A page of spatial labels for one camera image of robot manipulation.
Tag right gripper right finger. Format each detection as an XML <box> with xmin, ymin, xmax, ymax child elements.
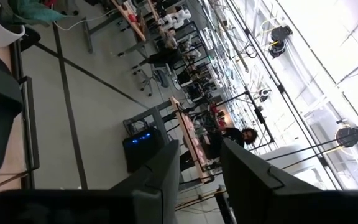
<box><xmin>221</xmin><ymin>138</ymin><xmax>321</xmax><ymax>224</ymax></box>

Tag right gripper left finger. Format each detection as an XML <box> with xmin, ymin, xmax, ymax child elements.
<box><xmin>109</xmin><ymin>139</ymin><xmax>181</xmax><ymax>224</ymax></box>

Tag black frame wooden shelf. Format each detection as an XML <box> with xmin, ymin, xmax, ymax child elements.
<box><xmin>0</xmin><ymin>39</ymin><xmax>40</xmax><ymax>203</ymax></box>

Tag black computer blue lights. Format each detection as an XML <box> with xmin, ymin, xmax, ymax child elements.
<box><xmin>122</xmin><ymin>127</ymin><xmax>166</xmax><ymax>174</ymax></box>

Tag wooden background workbench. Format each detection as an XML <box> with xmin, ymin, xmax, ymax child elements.
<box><xmin>169</xmin><ymin>96</ymin><xmax>214</xmax><ymax>184</ymax></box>

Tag person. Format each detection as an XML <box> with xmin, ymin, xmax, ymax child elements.
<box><xmin>180</xmin><ymin>126</ymin><xmax>259</xmax><ymax>172</ymax></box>

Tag black office chair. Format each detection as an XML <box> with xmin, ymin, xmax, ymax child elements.
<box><xmin>132</xmin><ymin>60</ymin><xmax>171</xmax><ymax>97</ymax></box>

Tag grey leg wooden table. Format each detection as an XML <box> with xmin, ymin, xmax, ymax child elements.
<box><xmin>82</xmin><ymin>0</ymin><xmax>149</xmax><ymax>57</ymax></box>

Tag white humanoid robot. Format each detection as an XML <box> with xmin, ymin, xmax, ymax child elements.
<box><xmin>158</xmin><ymin>9</ymin><xmax>193</xmax><ymax>29</ymax></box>

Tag black ceiling cable reel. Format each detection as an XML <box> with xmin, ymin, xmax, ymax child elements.
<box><xmin>336</xmin><ymin>125</ymin><xmax>358</xmax><ymax>149</ymax></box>
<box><xmin>268</xmin><ymin>25</ymin><xmax>293</xmax><ymax>58</ymax></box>

